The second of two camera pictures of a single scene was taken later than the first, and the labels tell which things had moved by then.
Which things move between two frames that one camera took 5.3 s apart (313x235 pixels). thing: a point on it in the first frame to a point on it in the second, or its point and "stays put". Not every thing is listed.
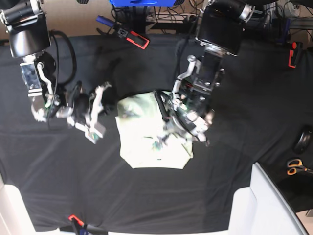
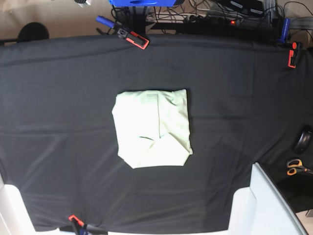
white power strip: (173, 17) stays put
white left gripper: (95, 130) to (82, 1)
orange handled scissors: (295, 165) stays put
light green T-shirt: (142, 117) stays put
